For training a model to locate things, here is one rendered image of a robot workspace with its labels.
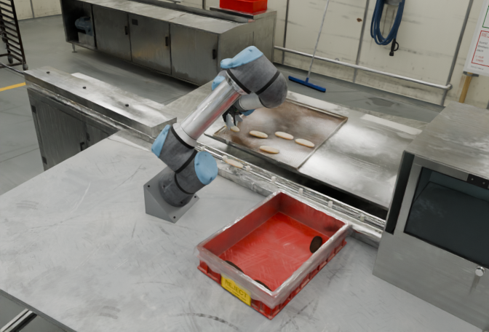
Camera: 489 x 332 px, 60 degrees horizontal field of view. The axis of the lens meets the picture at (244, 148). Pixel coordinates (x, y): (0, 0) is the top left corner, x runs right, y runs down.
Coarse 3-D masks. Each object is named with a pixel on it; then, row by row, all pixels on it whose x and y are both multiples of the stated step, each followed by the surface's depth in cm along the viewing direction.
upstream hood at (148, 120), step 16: (32, 80) 277; (48, 80) 267; (64, 80) 268; (80, 80) 270; (64, 96) 258; (80, 96) 247; (96, 96) 247; (112, 96) 248; (112, 112) 232; (128, 112) 230; (144, 112) 230; (160, 112) 231; (144, 128) 219; (160, 128) 220
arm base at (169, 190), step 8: (168, 176) 166; (160, 184) 166; (168, 184) 165; (176, 184) 162; (160, 192) 166; (168, 192) 164; (176, 192) 163; (184, 192) 163; (168, 200) 165; (176, 200) 165; (184, 200) 168
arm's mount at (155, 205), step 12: (168, 168) 175; (156, 180) 168; (144, 192) 164; (156, 192) 165; (156, 204) 164; (168, 204) 166; (192, 204) 175; (156, 216) 167; (168, 216) 164; (180, 216) 168
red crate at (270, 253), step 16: (272, 224) 166; (288, 224) 166; (304, 224) 166; (240, 240) 156; (256, 240) 157; (272, 240) 157; (288, 240) 158; (304, 240) 158; (224, 256) 149; (240, 256) 149; (256, 256) 149; (272, 256) 150; (288, 256) 150; (304, 256) 150; (208, 272) 140; (256, 272) 143; (272, 272) 143; (288, 272) 143; (272, 288) 137; (256, 304) 129
